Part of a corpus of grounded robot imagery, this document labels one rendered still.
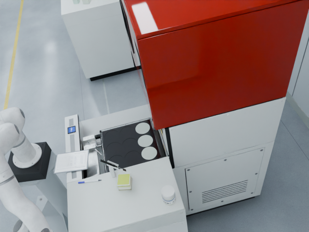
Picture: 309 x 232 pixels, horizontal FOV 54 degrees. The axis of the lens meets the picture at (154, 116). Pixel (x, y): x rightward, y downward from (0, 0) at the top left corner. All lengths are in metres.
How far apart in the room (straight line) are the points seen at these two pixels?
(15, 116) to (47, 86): 2.35
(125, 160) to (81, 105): 1.89
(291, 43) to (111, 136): 1.23
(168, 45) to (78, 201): 1.01
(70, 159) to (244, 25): 1.28
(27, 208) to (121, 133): 0.90
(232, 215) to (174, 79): 1.59
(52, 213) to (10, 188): 1.56
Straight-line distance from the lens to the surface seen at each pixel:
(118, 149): 2.01
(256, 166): 2.30
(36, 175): 2.14
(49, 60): 4.64
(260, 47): 1.49
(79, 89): 3.95
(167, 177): 1.77
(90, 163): 2.04
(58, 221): 2.94
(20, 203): 1.44
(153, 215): 1.67
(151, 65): 1.33
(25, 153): 2.10
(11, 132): 1.51
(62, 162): 1.99
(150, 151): 1.96
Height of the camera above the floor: 2.48
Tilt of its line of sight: 48 degrees down
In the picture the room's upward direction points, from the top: 11 degrees counter-clockwise
